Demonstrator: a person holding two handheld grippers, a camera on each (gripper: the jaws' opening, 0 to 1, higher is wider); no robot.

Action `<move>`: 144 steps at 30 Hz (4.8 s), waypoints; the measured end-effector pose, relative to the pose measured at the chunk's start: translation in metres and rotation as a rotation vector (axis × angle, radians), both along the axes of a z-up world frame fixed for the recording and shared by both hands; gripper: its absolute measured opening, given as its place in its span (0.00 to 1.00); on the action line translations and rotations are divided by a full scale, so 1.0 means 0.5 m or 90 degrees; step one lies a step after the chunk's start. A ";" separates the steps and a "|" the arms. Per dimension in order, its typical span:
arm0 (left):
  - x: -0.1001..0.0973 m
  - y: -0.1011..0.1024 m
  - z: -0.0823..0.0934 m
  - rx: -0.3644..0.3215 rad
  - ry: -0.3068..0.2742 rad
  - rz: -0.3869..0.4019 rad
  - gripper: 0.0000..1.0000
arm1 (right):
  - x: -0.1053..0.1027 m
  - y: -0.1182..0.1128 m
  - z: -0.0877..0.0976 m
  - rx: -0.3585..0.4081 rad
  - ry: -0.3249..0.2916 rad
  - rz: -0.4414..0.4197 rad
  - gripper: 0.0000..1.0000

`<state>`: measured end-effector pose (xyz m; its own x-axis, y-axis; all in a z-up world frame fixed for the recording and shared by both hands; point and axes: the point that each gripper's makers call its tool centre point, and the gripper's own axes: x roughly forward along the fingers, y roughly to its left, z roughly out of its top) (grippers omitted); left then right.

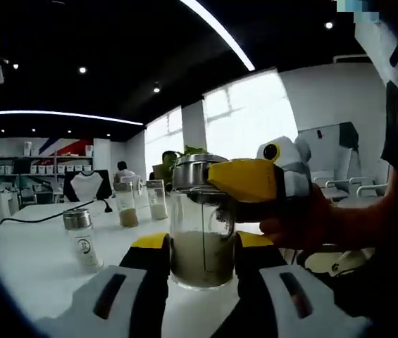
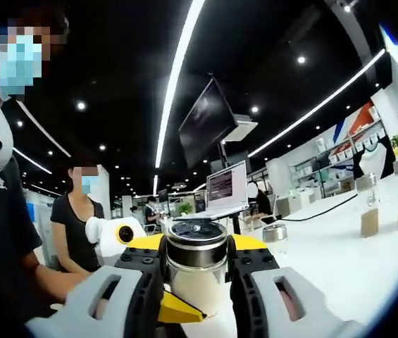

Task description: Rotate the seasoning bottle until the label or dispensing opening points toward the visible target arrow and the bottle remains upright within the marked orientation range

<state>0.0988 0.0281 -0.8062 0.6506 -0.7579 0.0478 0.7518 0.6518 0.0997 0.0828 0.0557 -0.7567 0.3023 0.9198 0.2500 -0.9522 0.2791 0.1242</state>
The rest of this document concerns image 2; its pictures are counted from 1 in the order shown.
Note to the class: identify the ceiling air conditioner unit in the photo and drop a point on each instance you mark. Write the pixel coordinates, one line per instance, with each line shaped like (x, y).
(242, 127)

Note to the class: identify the long curved ceiling light strip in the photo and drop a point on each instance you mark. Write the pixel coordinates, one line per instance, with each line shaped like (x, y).
(177, 77)

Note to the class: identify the background green plant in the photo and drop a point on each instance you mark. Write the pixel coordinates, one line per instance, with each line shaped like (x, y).
(185, 208)

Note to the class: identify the brown-filled glass seasoning bottle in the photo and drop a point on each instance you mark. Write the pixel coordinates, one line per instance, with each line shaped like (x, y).
(369, 220)

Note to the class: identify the laptop stand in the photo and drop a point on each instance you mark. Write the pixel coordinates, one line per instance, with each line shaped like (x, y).
(236, 225)

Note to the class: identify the open silver laptop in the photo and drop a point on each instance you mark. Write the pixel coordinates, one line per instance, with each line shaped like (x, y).
(227, 186)

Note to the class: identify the chair with white black shirt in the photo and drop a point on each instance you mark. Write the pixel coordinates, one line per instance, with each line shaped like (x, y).
(373, 158)

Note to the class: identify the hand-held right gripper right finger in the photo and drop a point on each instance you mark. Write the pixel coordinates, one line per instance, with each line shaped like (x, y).
(262, 295)

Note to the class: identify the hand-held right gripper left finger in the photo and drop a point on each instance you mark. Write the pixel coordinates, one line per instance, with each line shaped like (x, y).
(121, 292)

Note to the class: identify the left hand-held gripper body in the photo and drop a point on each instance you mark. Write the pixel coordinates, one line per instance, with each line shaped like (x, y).
(108, 243)

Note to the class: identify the straight ceiling light strip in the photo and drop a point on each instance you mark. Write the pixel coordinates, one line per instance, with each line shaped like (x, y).
(318, 105)

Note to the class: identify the shelf with white bins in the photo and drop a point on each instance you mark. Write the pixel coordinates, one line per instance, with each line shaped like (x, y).
(325, 165)

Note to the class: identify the hanging black monitor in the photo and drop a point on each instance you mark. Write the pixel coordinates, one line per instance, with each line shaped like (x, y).
(205, 123)

